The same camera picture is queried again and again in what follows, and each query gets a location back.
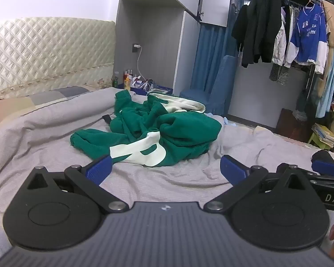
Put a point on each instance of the cream bed sheet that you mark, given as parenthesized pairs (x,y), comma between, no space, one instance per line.
(260,129)

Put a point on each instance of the white hanging jacket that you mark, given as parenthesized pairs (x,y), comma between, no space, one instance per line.
(279,44)

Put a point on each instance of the cream quilted headboard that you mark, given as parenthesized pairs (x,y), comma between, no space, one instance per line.
(44,50)

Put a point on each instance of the crumpled white plastic bag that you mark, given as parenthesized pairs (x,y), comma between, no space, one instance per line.
(299,115)

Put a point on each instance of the stack of books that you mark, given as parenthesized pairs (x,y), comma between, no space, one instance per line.
(324,133)

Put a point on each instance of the blue and white jersey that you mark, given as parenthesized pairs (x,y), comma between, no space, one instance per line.
(306,41)

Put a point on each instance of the grey duvet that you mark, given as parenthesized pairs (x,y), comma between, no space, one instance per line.
(44,133)

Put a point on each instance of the light blue cloth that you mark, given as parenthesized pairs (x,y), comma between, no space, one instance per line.
(224,121)

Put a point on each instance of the green bottle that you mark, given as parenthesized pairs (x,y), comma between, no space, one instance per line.
(115,82)

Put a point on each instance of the dark brown stool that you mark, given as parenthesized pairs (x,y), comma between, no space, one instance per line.
(292,129)

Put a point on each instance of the black hanging jacket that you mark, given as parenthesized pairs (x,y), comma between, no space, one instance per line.
(240,27)

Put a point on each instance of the striped hanging garment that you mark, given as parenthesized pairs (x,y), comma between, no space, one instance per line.
(279,75)

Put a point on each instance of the yellow bottle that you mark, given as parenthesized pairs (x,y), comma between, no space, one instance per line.
(127,83)

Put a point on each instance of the green plastic stool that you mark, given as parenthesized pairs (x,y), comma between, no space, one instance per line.
(313,139)

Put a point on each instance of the blue curtain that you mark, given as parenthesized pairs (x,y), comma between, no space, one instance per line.
(208,47)

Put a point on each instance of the hanging blue jeans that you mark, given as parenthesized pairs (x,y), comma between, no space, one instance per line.
(302,94)

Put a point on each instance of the blue covered chair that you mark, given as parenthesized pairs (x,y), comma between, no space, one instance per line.
(220,83)

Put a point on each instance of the black hanging coat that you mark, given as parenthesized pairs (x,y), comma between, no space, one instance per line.
(264,25)

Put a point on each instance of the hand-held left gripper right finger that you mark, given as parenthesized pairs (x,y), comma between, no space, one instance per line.
(233,169)

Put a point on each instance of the green hoodie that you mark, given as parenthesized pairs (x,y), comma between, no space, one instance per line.
(183,128)

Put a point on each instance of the white framed device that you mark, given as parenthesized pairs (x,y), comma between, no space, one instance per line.
(158,91)

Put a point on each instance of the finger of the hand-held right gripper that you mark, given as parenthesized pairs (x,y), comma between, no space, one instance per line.
(327,168)
(323,155)

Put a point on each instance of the patchwork pillow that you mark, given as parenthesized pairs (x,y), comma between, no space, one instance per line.
(30,100)

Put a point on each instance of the light blue hanging garment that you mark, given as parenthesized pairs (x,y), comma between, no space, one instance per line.
(329,89)

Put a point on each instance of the white wall charger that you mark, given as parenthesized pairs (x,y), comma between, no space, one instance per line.
(136,46)

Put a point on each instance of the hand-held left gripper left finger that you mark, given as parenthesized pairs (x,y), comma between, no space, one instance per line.
(100,168)

